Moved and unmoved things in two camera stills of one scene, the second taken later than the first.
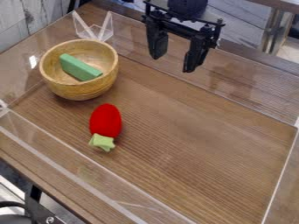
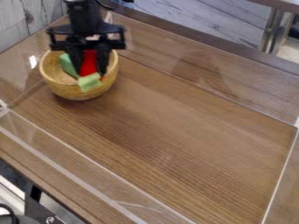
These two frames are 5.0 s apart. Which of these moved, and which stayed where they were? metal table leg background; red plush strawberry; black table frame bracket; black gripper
Moved: red plush strawberry; black gripper
Stayed: black table frame bracket; metal table leg background
